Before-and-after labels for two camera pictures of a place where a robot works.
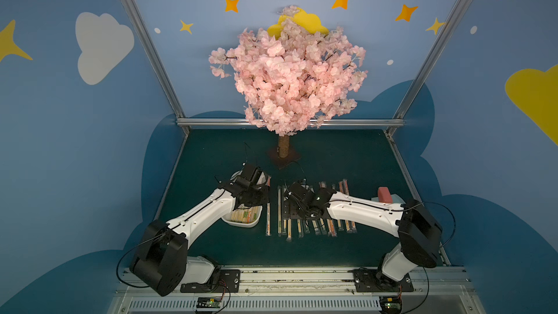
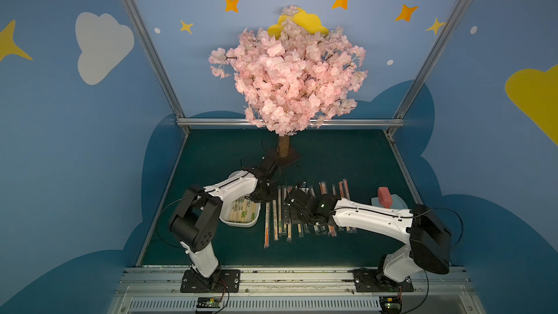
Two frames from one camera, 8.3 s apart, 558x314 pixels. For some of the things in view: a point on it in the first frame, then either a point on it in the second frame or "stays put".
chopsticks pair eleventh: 268,212 → 275,222
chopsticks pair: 285,221 stays put
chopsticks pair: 279,211 stays put
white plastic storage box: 229,222 stays put
